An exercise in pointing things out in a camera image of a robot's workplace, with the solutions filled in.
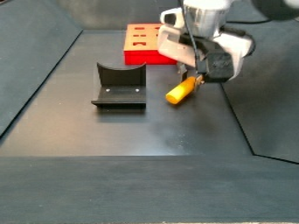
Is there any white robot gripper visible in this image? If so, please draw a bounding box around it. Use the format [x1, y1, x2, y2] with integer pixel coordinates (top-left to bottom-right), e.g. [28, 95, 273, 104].
[157, 7, 253, 91]

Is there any yellow oval cylinder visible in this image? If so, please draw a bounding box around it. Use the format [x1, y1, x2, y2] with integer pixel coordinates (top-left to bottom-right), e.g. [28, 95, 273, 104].
[165, 77, 196, 104]

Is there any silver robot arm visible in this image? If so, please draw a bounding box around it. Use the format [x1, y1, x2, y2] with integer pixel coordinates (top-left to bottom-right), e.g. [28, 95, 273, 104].
[157, 0, 256, 82]

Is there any red foam shape board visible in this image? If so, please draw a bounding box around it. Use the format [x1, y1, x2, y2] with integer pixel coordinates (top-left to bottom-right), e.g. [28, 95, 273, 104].
[124, 24, 176, 65]

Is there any black cradle fixture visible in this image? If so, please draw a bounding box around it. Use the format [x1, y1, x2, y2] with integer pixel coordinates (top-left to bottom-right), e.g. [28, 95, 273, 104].
[90, 64, 145, 109]

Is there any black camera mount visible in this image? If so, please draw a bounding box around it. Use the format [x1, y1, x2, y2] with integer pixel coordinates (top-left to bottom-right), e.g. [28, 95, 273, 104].
[196, 52, 233, 83]

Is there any black cable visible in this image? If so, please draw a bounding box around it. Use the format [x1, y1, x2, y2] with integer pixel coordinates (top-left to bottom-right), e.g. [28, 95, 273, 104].
[176, 0, 208, 64]

